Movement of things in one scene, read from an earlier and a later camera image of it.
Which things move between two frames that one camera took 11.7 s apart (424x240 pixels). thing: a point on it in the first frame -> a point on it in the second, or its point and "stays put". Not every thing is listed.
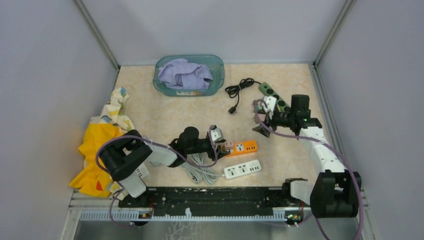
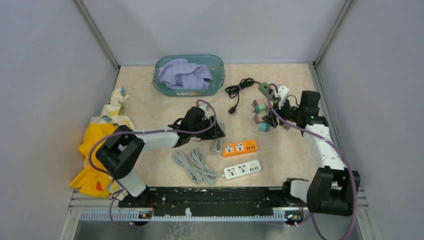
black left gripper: x=220 y=154 -> x=216 y=132
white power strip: x=242 y=168 stays put
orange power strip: x=240 y=148 stays put
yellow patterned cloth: x=116 y=119 stays put
